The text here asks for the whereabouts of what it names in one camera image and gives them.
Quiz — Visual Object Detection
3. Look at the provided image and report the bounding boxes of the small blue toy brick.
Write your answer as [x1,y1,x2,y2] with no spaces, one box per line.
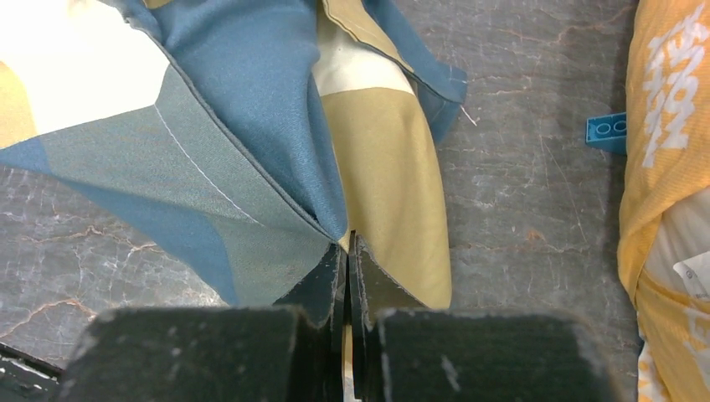
[585,112,627,156]

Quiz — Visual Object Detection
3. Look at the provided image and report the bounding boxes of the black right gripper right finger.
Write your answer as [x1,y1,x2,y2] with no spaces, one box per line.
[347,234,621,401]

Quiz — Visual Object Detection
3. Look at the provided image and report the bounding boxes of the blue beige checkered pillowcase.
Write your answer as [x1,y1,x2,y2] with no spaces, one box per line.
[1,1,467,308]

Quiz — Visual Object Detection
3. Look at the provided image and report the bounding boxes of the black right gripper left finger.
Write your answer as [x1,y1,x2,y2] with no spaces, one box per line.
[55,245,347,401]

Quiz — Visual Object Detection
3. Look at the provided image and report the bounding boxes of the yellow Mickey Mouse pillow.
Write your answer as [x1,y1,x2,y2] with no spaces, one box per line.
[617,1,709,401]

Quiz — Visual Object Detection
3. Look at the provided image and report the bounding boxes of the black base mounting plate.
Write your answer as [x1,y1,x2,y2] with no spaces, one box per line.
[1,343,62,402]

